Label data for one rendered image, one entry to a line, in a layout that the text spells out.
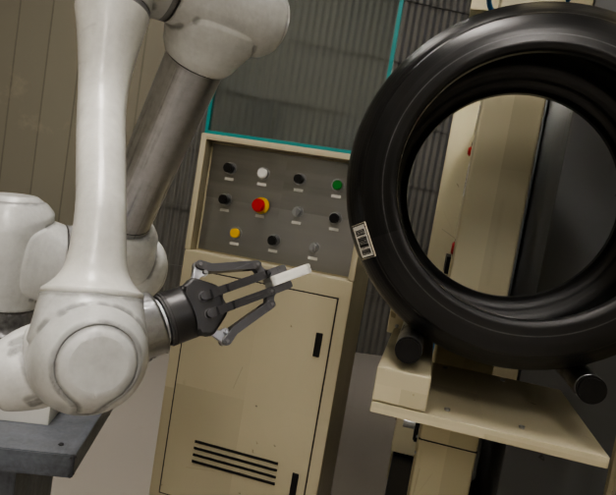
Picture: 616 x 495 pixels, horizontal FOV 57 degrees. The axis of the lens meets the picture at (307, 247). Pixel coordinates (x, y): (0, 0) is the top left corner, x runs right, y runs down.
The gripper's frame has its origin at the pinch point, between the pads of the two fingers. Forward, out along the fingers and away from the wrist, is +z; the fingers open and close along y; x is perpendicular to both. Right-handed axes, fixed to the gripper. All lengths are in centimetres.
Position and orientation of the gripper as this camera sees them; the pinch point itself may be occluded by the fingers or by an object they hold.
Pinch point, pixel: (287, 275)
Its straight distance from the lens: 86.2
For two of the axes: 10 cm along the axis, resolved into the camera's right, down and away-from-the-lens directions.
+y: 3.4, 9.4, -0.3
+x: 4.5, -1.9, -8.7
